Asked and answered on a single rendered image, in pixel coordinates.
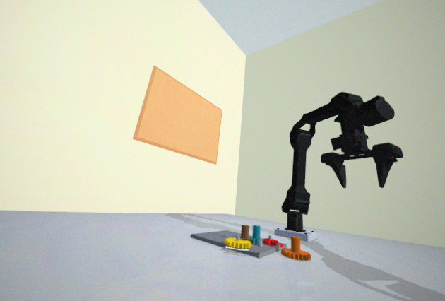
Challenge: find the red gear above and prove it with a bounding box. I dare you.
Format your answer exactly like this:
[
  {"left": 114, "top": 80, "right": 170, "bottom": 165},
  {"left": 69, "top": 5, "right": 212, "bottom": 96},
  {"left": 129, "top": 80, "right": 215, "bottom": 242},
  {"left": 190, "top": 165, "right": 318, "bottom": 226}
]
[{"left": 263, "top": 238, "right": 278, "bottom": 246}]

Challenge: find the teal gear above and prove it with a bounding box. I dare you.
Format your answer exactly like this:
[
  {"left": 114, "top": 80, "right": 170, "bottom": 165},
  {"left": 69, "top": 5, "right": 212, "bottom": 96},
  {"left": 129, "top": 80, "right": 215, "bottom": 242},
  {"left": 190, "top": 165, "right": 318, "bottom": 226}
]
[{"left": 250, "top": 225, "right": 261, "bottom": 243}]

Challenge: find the orange gear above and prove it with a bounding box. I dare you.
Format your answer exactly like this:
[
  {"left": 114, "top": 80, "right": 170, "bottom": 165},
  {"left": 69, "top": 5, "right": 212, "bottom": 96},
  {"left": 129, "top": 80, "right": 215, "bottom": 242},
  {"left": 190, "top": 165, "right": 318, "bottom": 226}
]
[{"left": 281, "top": 236, "right": 312, "bottom": 261}]

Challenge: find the yellow gear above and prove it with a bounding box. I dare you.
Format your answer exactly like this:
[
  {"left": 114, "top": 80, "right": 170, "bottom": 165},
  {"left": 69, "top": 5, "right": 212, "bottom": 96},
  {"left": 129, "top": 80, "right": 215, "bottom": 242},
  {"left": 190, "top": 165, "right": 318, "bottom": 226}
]
[{"left": 224, "top": 238, "right": 251, "bottom": 249}]

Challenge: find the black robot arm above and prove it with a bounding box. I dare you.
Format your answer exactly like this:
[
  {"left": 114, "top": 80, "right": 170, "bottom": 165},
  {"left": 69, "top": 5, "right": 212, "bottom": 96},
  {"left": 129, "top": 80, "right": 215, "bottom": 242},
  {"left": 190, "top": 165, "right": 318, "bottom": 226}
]
[{"left": 281, "top": 92, "right": 395, "bottom": 232}]

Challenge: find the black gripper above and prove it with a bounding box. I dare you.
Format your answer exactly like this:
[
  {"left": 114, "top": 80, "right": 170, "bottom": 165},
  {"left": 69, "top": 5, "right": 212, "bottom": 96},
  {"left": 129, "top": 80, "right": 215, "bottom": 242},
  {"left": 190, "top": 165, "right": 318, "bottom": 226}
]
[{"left": 321, "top": 129, "right": 403, "bottom": 188}]

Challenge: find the brown gear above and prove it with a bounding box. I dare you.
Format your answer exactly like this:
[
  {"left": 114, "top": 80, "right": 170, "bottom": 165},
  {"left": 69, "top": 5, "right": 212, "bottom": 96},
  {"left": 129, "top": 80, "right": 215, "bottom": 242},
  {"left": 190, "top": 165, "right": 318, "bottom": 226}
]
[{"left": 240, "top": 225, "right": 253, "bottom": 243}]

